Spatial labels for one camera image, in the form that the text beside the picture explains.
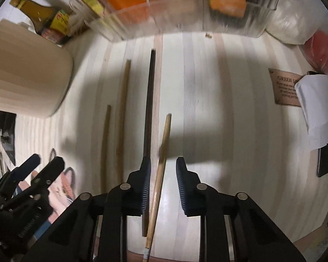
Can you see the light bamboo chopstick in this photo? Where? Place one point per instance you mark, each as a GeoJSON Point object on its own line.
{"type": "Point", "coordinates": [157, 193]}

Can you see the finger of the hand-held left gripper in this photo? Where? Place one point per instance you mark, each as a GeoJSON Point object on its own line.
{"type": "Point", "coordinates": [27, 166]}
{"type": "Point", "coordinates": [52, 169]}

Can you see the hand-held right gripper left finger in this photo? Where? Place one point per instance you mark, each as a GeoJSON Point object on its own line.
{"type": "Point", "coordinates": [146, 180]}

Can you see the striped cat print tablecloth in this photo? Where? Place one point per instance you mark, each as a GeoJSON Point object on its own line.
{"type": "Point", "coordinates": [221, 114]}

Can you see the white folded paper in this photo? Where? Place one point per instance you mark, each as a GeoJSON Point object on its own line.
{"type": "Point", "coordinates": [317, 109]}

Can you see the row of wooden chopsticks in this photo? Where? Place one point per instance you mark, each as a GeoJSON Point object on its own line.
{"type": "Point", "coordinates": [150, 101]}

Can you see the beige ribbed utensil holder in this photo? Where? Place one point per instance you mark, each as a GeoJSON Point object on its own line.
{"type": "Point", "coordinates": [24, 73]}

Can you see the red tomato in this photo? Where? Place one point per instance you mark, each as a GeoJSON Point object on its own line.
{"type": "Point", "coordinates": [321, 50]}

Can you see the yellow capped oil bottle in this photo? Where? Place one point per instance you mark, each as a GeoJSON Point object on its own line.
{"type": "Point", "coordinates": [41, 13]}

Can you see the clear plastic organizer bin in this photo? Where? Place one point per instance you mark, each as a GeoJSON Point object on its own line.
{"type": "Point", "coordinates": [180, 19]}

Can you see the clear plastic bag with tomato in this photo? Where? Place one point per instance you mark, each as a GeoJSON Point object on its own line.
{"type": "Point", "coordinates": [287, 21]}

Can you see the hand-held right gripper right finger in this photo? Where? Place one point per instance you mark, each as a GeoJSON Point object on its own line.
{"type": "Point", "coordinates": [181, 180]}

